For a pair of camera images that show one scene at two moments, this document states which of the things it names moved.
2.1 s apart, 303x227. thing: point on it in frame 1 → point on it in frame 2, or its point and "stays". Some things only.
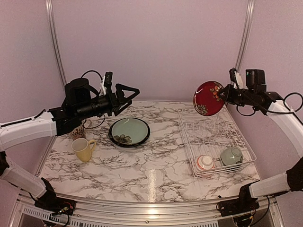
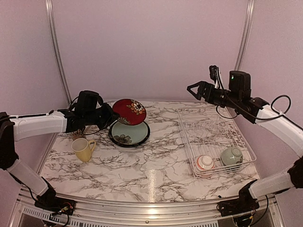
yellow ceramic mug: [83, 148] stays
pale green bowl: [231, 156] stays
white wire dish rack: [214, 143] stays
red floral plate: [206, 100] → [131, 112]
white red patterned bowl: [206, 162] stays
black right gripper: [228, 94] → [203, 85]
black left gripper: [114, 102] → [111, 117]
